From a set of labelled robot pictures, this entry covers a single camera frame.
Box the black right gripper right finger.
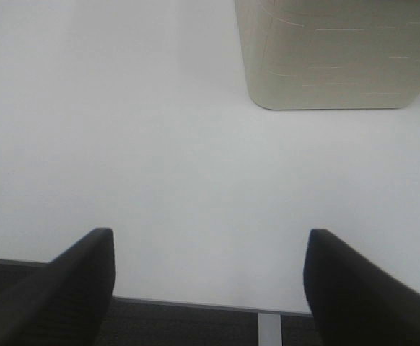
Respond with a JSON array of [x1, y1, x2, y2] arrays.
[[303, 229, 420, 345]]

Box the beige plastic basket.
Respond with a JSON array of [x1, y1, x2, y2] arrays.
[[235, 0, 420, 110]]

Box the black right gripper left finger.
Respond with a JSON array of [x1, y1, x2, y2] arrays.
[[0, 228, 115, 345]]

